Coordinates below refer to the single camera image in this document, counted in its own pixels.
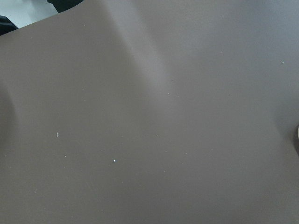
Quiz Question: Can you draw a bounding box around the black plastic housing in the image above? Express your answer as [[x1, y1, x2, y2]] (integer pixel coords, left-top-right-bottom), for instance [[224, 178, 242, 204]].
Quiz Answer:
[[0, 15, 18, 35]]

